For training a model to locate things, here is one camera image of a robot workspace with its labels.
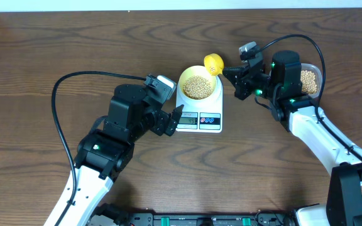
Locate yellow measuring scoop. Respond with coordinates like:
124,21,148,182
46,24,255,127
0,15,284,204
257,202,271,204
204,53,224,76

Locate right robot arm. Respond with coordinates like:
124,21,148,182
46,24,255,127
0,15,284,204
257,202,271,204
222,50,362,225

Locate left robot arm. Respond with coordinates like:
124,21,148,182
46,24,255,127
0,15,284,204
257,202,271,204
45,82,182,225

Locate white digital kitchen scale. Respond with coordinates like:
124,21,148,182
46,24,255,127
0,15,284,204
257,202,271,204
176,66,223,133

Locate soybeans in bowl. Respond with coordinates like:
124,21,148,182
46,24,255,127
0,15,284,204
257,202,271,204
182,76,212,100

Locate yellow plastic bowl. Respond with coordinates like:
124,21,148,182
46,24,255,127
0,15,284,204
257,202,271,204
178,65,217,100

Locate soybeans in container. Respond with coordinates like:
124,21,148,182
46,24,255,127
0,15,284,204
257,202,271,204
300,70,317,94

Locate clear plastic container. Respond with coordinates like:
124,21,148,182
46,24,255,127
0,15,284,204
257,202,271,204
300,63,322,99

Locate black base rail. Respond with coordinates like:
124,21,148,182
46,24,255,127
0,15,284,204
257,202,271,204
88,203,298,226

